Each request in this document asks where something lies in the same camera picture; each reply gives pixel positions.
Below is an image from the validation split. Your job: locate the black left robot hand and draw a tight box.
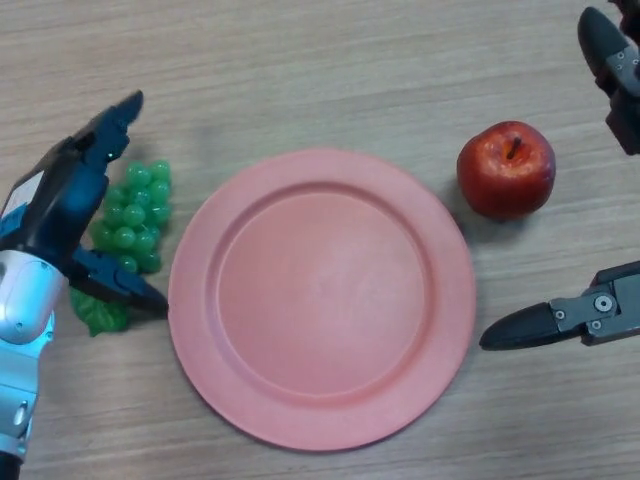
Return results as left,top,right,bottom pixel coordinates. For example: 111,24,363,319
0,89,170,317

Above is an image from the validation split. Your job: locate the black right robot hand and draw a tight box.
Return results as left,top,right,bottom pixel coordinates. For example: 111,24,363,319
478,0,640,352

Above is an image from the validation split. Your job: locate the green plastic grape bunch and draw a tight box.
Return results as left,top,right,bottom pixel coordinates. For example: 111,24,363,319
68,158,174,337

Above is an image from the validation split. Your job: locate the pink round plate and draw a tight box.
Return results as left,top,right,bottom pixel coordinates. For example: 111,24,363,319
168,147,476,452

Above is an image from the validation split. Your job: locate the red apple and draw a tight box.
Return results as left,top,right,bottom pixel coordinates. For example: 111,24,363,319
456,121,557,220

